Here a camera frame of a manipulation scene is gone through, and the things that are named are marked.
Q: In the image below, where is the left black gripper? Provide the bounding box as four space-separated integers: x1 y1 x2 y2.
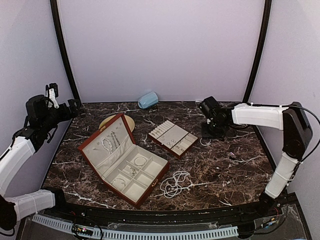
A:
40 99 80 132

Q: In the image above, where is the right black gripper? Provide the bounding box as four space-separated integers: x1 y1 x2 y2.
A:
201 119 227 139

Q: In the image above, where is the white bangle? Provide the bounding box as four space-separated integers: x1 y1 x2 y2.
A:
199 137 212 147

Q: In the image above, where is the small red jewelry tray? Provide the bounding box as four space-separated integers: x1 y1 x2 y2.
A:
147 120 198 159

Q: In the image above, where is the large red jewelry box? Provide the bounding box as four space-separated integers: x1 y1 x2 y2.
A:
78 113 169 208

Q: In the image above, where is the silver link bracelet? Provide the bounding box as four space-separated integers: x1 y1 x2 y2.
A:
111 177 127 188

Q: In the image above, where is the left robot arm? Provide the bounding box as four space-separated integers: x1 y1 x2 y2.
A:
0 94 81 237

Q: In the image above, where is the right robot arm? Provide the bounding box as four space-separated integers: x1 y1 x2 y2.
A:
199 96 315 217

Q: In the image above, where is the light blue faceted cup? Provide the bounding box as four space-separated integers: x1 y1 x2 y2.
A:
137 91 159 109

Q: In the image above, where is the beige plate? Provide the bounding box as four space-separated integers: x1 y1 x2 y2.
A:
98 114 135 132

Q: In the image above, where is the chunky pearl necklace in lid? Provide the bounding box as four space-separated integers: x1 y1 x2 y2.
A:
101 137 114 155

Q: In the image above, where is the long white pearl necklace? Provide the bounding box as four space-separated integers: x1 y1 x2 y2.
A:
160 170 192 200

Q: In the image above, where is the silver bracelet in box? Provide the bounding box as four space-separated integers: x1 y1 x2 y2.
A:
134 156 148 167

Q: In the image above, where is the charm bracelet in box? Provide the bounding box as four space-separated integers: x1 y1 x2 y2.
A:
126 166 140 177

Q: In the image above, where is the white cable duct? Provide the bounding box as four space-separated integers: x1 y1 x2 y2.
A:
31 214 239 240

